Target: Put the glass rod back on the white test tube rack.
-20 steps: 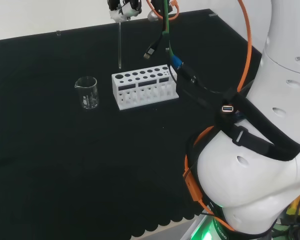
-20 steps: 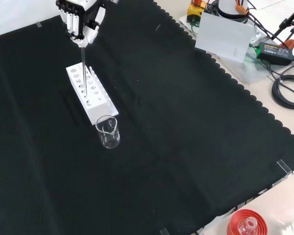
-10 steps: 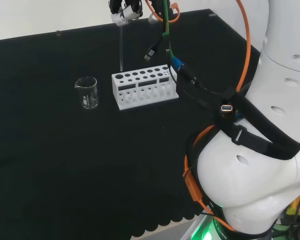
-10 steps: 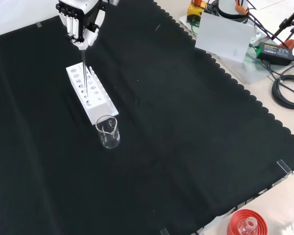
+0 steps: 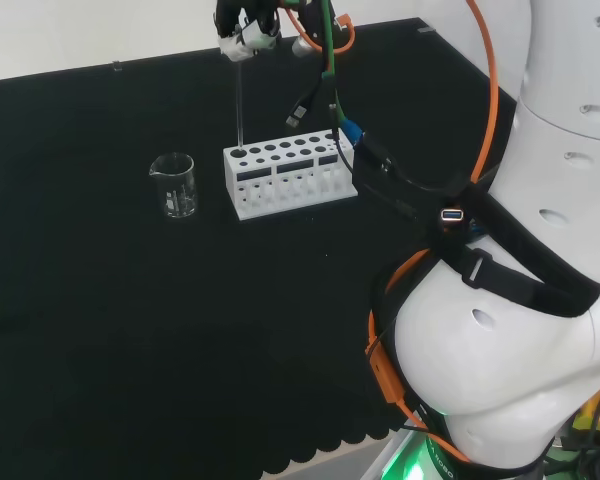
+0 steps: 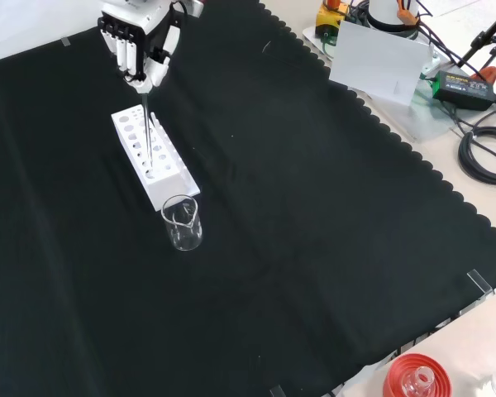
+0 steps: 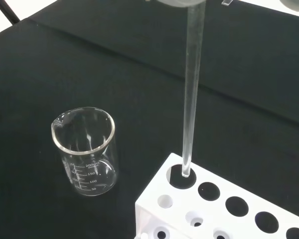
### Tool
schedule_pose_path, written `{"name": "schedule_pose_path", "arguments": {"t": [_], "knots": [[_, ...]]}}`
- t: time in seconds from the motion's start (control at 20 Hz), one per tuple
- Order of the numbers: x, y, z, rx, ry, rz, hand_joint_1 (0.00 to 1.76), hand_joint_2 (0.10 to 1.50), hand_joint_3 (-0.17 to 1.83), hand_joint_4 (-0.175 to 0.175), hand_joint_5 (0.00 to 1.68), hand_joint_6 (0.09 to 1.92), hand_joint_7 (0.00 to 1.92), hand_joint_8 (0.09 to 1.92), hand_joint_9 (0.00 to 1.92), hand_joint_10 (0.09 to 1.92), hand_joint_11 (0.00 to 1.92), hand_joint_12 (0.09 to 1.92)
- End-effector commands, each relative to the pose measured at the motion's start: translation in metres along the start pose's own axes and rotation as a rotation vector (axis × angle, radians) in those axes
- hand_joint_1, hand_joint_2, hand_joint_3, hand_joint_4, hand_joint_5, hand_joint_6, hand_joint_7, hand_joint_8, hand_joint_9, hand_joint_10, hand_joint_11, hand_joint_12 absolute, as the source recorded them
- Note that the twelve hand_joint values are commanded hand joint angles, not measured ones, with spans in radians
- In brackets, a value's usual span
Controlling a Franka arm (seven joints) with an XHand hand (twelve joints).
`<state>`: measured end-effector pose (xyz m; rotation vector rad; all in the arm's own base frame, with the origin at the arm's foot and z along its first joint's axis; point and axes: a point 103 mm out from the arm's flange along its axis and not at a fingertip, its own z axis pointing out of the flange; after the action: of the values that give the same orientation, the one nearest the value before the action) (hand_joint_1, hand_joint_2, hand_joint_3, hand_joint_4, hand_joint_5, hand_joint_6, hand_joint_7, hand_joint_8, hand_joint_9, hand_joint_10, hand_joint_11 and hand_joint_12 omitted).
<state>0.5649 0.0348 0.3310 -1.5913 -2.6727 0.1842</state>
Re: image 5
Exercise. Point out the clear glass rod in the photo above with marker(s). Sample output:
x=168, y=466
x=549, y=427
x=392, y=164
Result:
x=240, y=100

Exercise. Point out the black bench cloth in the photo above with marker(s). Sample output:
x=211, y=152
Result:
x=130, y=325

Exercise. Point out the clear glass beaker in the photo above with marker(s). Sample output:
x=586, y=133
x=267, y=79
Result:
x=180, y=200

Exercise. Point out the silver round connector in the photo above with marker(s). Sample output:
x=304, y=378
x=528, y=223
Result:
x=303, y=46

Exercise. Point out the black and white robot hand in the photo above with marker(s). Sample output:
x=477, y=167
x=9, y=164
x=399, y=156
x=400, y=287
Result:
x=245, y=35

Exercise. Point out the white test tube rack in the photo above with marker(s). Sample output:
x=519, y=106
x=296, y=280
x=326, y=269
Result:
x=232, y=192

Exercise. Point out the yellow stop button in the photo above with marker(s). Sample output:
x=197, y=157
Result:
x=592, y=410

